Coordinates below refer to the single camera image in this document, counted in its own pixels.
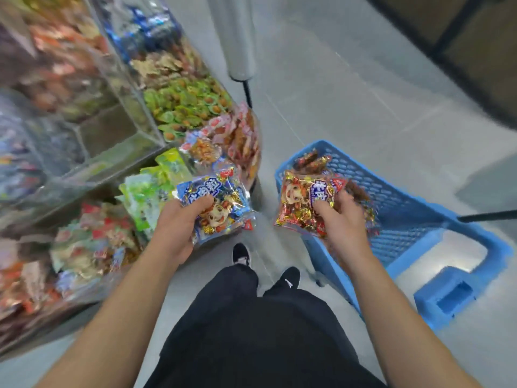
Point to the person's left hand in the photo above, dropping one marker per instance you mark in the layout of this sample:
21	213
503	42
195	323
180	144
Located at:
178	230

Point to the person's right hand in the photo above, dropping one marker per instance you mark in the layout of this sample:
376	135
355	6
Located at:
347	230

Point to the handful of red snack packets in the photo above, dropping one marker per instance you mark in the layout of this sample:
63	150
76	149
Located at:
303	202

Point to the handful of blue snack packets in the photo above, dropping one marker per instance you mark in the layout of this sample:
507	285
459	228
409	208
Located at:
222	202

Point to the blue plastic shopping basket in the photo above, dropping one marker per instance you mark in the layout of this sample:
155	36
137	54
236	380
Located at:
452	278

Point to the clear acrylic snack shelves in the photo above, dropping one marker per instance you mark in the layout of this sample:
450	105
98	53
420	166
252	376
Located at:
97	133

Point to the person's right forearm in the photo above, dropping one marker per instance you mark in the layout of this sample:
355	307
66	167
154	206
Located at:
412	335

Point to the person's left forearm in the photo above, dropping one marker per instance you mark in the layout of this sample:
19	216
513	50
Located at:
113	335

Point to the person's black clothing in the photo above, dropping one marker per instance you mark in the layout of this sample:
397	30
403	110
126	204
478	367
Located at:
258	335

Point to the pile of lime green packets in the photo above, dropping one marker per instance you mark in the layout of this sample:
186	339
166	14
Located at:
145	198

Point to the black shoe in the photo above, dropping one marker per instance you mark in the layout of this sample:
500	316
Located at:
287	278
241	254

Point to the pile of beige packets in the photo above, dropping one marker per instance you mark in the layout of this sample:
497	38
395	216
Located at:
93	246

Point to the pile of pink-label meat packets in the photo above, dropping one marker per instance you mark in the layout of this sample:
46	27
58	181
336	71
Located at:
234	141

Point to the pile of green egg packets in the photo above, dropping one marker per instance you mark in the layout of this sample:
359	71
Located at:
186	105

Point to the black pole rod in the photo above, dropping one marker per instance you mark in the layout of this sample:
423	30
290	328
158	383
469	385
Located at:
247	93

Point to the pile of orange brown packets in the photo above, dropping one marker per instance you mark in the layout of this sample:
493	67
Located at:
61	64

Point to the pile of blue orange packets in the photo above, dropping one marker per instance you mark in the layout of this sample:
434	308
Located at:
141	28

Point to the wooden cabinet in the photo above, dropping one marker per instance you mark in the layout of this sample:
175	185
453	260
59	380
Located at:
468	44

